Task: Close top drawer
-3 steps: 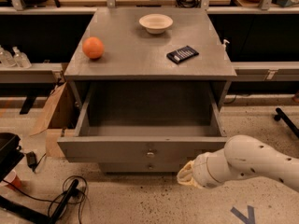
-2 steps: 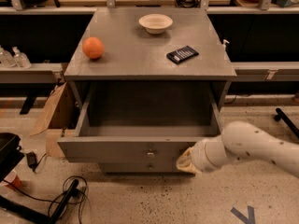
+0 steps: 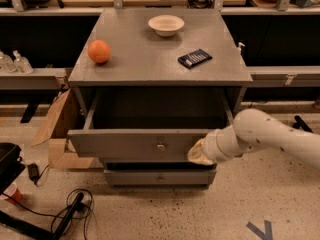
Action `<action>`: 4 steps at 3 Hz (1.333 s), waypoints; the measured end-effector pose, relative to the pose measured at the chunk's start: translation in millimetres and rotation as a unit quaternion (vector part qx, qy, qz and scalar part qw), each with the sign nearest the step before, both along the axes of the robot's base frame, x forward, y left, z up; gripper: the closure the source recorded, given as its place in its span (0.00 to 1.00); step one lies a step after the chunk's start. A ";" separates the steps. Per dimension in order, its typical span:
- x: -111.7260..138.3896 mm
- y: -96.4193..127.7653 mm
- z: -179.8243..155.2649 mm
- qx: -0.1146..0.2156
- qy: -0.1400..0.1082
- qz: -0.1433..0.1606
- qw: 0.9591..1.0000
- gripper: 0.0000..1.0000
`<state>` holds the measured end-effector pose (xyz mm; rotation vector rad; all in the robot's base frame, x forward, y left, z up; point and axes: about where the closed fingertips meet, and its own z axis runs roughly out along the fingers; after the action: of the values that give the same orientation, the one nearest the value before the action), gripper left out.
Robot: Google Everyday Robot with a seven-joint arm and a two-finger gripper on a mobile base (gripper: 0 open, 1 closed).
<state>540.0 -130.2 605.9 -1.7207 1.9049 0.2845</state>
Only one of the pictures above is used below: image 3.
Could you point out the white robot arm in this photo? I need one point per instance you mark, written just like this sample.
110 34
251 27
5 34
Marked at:
254 130

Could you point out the grey lower drawer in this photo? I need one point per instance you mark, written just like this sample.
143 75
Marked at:
182 174

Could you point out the black equipment stand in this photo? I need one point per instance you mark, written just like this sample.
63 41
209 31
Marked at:
10 168

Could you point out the clear sanitizer bottle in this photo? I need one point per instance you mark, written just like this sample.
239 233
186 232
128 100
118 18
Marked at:
6 63
22 63

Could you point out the white ceramic bowl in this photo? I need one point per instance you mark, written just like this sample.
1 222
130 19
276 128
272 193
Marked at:
166 25

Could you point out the grey drawer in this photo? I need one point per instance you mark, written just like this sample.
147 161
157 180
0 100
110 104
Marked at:
125 124
182 174

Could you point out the orange fruit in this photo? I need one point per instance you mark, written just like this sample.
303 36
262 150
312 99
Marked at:
99 51

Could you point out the small white pump bottle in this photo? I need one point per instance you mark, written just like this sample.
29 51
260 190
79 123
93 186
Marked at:
241 48

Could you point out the brown cardboard box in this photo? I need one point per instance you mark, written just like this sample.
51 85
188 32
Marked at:
63 115

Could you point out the black power adapter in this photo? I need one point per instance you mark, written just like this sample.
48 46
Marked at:
33 172

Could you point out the grey wooden cabinet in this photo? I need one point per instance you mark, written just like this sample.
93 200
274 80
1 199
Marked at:
142 58

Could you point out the metal drawer knob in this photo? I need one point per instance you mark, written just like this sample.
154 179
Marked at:
161 147

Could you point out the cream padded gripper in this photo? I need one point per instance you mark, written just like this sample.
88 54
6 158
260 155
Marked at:
211 148

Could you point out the grey top drawer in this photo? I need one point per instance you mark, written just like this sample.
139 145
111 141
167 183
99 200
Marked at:
125 124

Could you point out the red plastic cup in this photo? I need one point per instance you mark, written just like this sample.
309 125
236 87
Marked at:
12 194

